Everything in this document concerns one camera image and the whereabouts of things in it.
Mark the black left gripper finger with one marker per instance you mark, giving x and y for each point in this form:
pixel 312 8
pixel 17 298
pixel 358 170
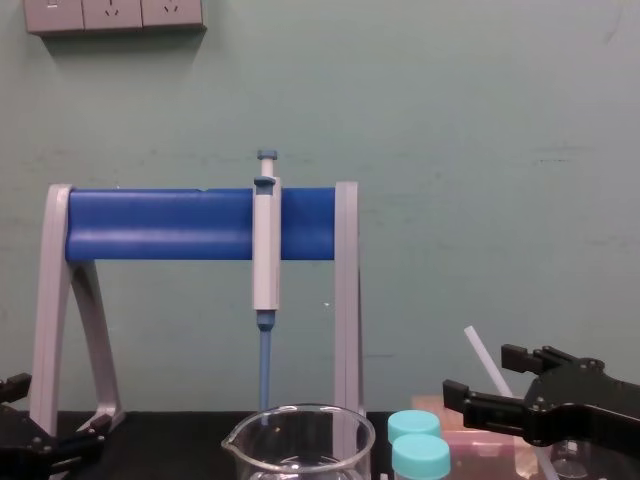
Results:
pixel 75 447
pixel 15 387

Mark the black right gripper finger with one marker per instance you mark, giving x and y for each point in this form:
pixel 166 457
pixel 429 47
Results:
pixel 492 412
pixel 520 357

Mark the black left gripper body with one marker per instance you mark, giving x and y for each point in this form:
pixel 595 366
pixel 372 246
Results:
pixel 20 450

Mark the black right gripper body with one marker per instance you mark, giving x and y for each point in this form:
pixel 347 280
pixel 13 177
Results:
pixel 585 405

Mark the white stirring rod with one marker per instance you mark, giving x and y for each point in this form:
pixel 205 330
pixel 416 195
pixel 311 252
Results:
pixel 487 362

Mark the pink shallow tray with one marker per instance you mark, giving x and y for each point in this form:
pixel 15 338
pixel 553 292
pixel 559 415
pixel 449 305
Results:
pixel 480 447

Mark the small clear glass beaker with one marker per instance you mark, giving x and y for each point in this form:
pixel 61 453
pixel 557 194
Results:
pixel 570 460

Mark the teal capped sample bottle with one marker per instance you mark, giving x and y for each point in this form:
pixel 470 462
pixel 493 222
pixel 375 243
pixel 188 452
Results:
pixel 421 455
pixel 414 424

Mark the large clear glass beaker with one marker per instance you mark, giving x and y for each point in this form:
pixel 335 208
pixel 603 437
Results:
pixel 305 450

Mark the blue and grey pipette stand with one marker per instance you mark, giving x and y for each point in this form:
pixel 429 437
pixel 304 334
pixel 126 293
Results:
pixel 160 225

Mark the grey wall socket panel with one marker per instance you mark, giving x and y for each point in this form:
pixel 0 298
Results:
pixel 112 15

